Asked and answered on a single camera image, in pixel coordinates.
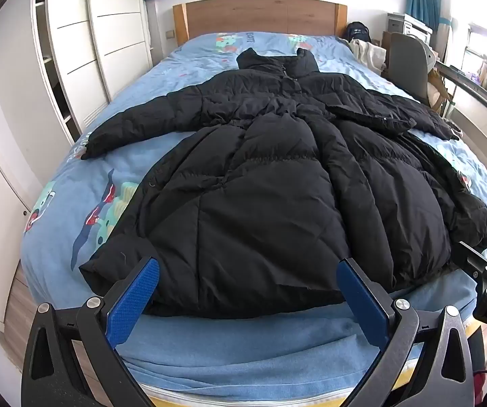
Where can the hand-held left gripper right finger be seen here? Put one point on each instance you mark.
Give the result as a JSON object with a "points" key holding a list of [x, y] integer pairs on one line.
{"points": [[362, 296]]}

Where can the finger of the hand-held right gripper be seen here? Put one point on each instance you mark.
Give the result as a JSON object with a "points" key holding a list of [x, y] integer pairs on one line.
{"points": [[478, 258]]}

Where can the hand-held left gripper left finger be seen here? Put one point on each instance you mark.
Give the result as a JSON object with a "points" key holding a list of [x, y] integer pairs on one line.
{"points": [[135, 301]]}

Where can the black puffer coat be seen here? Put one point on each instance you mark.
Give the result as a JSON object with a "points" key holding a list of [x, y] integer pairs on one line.
{"points": [[268, 186]]}

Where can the bed with blue cartoon sheet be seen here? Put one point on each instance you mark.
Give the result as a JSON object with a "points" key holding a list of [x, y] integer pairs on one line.
{"points": [[141, 165]]}

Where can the grey chair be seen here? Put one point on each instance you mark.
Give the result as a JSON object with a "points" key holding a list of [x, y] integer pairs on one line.
{"points": [[408, 68]]}

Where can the white cloth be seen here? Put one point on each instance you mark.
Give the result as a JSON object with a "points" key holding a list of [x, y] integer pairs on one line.
{"points": [[368, 55]]}

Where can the white printer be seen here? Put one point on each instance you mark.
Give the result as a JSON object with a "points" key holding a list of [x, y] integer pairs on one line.
{"points": [[410, 27]]}

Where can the black backpack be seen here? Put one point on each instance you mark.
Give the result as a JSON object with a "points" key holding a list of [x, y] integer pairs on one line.
{"points": [[358, 32]]}

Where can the white wardrobe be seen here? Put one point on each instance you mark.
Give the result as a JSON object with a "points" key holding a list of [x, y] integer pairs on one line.
{"points": [[78, 42]]}

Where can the wooden headboard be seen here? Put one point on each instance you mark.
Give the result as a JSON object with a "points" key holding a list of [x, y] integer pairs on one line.
{"points": [[260, 19]]}

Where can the metal rail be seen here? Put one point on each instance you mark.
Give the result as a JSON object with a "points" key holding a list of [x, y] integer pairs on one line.
{"points": [[476, 87]]}

